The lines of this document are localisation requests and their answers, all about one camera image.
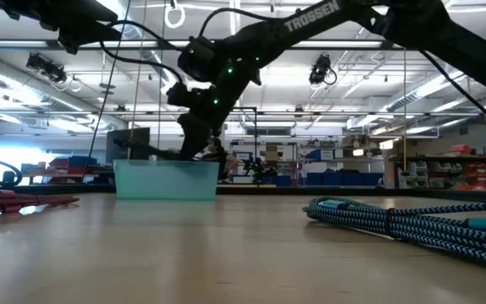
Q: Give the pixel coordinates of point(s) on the black overhead camera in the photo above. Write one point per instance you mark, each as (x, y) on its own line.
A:
(320, 69)
(46, 67)

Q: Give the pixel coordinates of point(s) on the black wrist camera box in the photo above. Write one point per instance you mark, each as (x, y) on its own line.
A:
(179, 95)

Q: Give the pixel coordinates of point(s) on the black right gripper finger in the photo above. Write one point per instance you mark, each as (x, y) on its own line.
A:
(193, 139)

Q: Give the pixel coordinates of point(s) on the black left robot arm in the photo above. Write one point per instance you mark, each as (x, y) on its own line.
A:
(78, 25)

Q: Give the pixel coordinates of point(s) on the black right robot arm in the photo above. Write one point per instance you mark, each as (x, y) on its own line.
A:
(310, 21)

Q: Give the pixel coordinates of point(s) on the red and blue storage bins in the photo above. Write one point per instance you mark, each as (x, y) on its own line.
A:
(74, 164)

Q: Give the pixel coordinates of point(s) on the blue storage bins row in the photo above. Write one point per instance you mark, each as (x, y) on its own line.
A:
(344, 178)

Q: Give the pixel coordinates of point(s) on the black background robot arm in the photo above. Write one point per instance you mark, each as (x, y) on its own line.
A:
(260, 166)

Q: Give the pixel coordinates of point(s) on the shelf with red bins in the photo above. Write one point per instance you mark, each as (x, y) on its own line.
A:
(458, 169)

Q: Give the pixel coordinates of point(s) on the cardboard box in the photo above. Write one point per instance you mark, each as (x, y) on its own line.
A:
(273, 153)

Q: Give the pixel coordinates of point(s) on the teal translucent plastic bin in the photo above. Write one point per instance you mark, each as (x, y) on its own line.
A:
(167, 179)

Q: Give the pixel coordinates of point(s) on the person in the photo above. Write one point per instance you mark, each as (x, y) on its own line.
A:
(219, 158)

